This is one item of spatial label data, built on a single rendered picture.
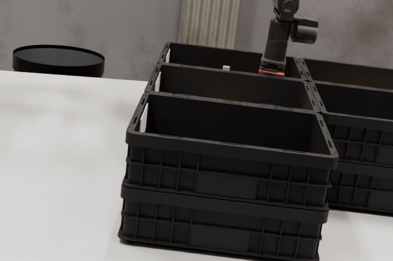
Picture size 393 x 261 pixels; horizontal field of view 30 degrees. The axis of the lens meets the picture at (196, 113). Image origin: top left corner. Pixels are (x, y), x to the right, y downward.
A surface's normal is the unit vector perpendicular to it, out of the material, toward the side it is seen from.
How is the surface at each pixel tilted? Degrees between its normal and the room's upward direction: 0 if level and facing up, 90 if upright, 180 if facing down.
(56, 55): 85
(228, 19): 90
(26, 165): 0
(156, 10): 90
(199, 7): 90
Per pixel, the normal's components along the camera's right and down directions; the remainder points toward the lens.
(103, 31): 0.13, 0.30
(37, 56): 0.62, 0.22
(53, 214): 0.11, -0.95
